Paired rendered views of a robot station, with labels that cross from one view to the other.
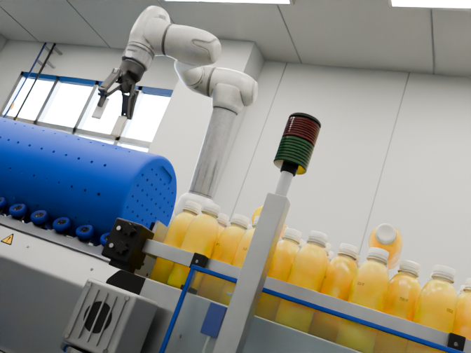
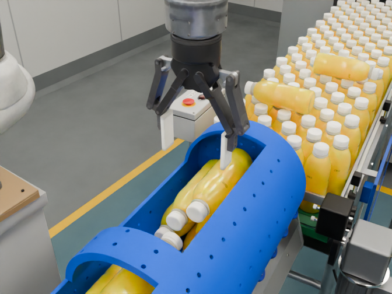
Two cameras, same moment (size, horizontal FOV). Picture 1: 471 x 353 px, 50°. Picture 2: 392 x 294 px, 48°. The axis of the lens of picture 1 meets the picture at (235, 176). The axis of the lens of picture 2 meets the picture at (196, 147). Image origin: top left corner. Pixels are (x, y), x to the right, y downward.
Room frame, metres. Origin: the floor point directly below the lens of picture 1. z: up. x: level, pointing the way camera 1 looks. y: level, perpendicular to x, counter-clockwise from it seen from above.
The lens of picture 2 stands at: (1.38, 1.04, 1.72)
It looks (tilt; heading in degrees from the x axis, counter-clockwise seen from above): 34 degrees down; 278
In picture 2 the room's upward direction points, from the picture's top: straight up
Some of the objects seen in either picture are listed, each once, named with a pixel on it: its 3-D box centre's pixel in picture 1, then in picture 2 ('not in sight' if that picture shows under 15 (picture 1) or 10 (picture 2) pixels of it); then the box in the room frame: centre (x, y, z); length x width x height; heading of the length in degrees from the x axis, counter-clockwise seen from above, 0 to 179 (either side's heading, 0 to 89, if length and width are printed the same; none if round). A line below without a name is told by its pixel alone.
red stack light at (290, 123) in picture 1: (301, 134); not in sight; (0.86, -0.09, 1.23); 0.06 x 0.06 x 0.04
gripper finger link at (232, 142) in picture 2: (101, 97); (237, 137); (1.39, 0.45, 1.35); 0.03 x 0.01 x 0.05; 158
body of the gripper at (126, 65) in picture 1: (127, 78); (196, 60); (1.46, 0.42, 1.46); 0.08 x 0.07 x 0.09; 158
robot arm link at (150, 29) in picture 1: (153, 31); not in sight; (1.45, 0.41, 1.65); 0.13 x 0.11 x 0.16; 77
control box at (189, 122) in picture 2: not in sight; (196, 111); (1.53, -0.16, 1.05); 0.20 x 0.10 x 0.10; 68
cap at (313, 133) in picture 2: (220, 218); (314, 133); (1.19, 0.00, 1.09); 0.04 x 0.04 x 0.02
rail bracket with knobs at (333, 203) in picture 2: (128, 246); (332, 217); (1.14, 0.17, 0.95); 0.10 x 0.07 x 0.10; 158
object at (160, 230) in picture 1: (153, 247); not in sight; (1.34, 0.14, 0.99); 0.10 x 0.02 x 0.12; 158
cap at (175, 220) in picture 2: not in sight; (175, 220); (1.50, 0.39, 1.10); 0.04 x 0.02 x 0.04; 158
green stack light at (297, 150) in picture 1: (293, 155); not in sight; (0.86, -0.09, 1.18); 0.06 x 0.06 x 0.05
